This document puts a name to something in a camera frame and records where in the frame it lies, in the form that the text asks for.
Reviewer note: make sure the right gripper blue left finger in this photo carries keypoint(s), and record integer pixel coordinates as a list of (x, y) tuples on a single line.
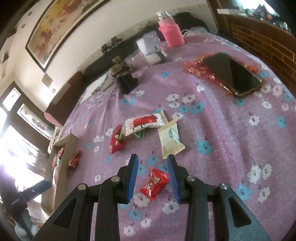
[(132, 175)]

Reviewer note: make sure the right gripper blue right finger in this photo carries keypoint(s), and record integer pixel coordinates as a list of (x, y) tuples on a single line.
[(173, 169)]

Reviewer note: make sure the small red candy packet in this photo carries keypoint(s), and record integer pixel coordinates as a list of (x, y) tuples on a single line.
[(157, 181)]

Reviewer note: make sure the pale green white packet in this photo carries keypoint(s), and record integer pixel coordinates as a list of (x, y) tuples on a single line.
[(170, 139)]

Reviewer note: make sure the red square snack packet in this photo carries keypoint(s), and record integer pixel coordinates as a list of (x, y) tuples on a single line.
[(116, 143)]

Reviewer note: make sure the green clear cookie packet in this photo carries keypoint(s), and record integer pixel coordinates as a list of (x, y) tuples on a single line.
[(138, 135)]

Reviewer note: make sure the white red all's well packet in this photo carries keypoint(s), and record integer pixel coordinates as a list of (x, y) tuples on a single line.
[(134, 125)]

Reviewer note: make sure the large red snack packet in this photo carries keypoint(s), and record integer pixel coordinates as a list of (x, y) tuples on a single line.
[(56, 164)]

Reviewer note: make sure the dark red snack packet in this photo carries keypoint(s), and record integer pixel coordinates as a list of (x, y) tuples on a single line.
[(74, 161)]

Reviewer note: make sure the white gloved left hand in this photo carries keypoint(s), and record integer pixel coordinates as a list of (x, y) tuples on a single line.
[(22, 234)]

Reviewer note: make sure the cardboard tray box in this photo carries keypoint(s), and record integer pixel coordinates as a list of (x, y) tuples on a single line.
[(54, 196)]

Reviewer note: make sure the purple floral tablecloth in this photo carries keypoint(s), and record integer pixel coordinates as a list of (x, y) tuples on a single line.
[(248, 143)]

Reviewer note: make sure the black box with bottles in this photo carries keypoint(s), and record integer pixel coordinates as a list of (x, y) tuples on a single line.
[(122, 76)]

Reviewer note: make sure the white paper sheet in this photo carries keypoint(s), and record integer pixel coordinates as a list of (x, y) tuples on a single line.
[(93, 87)]

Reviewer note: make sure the brown armchair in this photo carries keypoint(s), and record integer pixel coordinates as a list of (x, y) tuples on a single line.
[(63, 103)]

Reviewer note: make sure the red foil wrapper under phone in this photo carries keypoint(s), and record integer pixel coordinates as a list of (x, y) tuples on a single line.
[(196, 67)]

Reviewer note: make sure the black sofa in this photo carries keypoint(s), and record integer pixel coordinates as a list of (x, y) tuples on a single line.
[(123, 50)]

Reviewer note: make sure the black smartphone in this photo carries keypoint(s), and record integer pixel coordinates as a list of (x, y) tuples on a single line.
[(232, 75)]

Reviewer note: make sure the grey phone stand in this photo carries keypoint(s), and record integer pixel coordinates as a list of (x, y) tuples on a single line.
[(153, 44)]

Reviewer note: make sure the white cup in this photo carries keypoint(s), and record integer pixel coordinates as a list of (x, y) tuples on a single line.
[(151, 58)]

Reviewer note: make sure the pink sleeved bottle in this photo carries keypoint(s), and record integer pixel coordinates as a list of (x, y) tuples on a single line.
[(170, 30)]

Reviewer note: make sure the wooden cabinet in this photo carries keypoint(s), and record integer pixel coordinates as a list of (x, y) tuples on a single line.
[(272, 45)]

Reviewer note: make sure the framed wall painting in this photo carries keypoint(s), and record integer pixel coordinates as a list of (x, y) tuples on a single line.
[(55, 25)]

